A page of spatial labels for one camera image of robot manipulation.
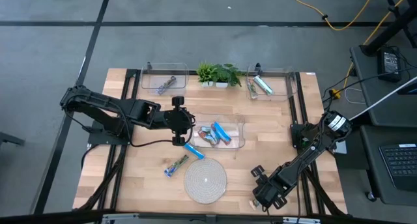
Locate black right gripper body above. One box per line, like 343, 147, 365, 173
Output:
250, 164, 294, 210

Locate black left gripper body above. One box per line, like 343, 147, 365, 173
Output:
159, 96, 185, 147

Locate blue and red granola bar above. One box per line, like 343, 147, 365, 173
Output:
198, 134, 218, 148

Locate dark green granola bar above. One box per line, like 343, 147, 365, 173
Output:
156, 75, 178, 96

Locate green granola bar purple end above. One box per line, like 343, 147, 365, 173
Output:
164, 154, 190, 178

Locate green Chewy granola bar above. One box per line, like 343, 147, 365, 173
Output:
246, 77, 260, 100

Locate clear plastic bin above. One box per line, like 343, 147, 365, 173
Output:
140, 62, 190, 97
246, 63, 298, 102
188, 112, 246, 150

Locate round woven beige mat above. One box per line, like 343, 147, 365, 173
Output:
184, 158, 228, 205

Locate broad-leaf plant white pot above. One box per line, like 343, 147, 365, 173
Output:
213, 63, 244, 89

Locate grey controller box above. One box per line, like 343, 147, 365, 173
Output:
332, 139, 349, 155

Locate black table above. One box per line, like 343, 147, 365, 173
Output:
360, 124, 417, 207

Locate black cart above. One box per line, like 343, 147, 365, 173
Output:
350, 45, 417, 127

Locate black and grey boom pole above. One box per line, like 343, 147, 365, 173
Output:
348, 76, 417, 127

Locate black furniture leg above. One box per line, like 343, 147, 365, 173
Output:
0, 132, 26, 147

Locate black power adapter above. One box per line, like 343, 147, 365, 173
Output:
377, 46, 402, 83

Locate black stand leg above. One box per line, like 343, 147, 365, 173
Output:
360, 0, 417, 57

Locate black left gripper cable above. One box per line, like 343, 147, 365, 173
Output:
128, 115, 197, 148

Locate silver bracket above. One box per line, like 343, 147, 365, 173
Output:
101, 213, 141, 224
282, 216, 322, 224

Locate black aluminium table frame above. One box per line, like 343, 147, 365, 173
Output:
73, 67, 348, 217

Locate white cable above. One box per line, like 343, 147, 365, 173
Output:
344, 86, 367, 105

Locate black cables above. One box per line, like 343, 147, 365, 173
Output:
321, 64, 417, 103

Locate black frame bar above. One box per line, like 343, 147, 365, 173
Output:
0, 209, 417, 224

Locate yellow cable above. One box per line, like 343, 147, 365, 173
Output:
281, 0, 378, 32
343, 0, 410, 90

